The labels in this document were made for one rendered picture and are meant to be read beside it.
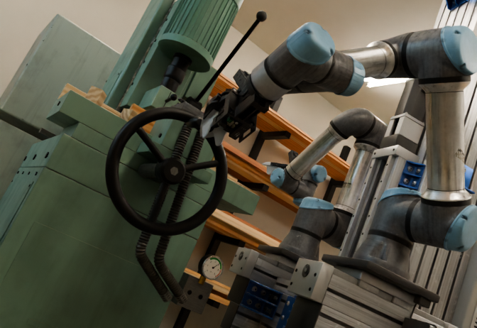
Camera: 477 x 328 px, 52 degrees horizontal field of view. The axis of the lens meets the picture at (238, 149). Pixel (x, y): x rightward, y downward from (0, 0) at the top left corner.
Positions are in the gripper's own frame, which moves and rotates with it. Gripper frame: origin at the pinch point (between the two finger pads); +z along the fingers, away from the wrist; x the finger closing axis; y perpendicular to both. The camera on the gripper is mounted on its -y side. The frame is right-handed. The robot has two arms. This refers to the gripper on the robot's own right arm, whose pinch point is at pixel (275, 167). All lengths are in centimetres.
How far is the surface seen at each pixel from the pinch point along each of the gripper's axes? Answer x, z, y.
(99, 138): -104, -75, 27
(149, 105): -90, -62, 11
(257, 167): 70, 125, -22
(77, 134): -109, -75, 28
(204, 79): -68, -42, -10
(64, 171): -109, -75, 37
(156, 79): -87, -50, 0
